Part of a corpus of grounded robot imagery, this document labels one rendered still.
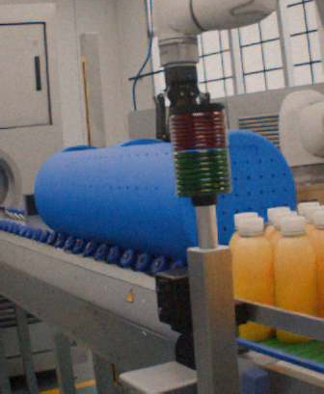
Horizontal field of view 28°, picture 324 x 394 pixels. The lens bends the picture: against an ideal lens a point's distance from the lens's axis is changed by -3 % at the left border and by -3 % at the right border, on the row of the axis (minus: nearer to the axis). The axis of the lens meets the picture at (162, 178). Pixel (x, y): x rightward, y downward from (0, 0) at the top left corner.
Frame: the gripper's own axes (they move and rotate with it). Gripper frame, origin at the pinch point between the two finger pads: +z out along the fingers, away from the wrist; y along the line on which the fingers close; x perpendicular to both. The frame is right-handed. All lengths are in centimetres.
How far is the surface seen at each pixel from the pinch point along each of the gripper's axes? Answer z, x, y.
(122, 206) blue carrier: 9.3, -4.5, 14.3
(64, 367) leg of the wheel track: 68, -78, 7
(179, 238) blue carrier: 14.6, 17.0, 13.3
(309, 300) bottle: 22, 52, 12
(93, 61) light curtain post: -40, -121, -33
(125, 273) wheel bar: 25.5, -13.1, 11.0
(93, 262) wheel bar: 25.4, -32.7, 10.8
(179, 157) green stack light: -2, 64, 40
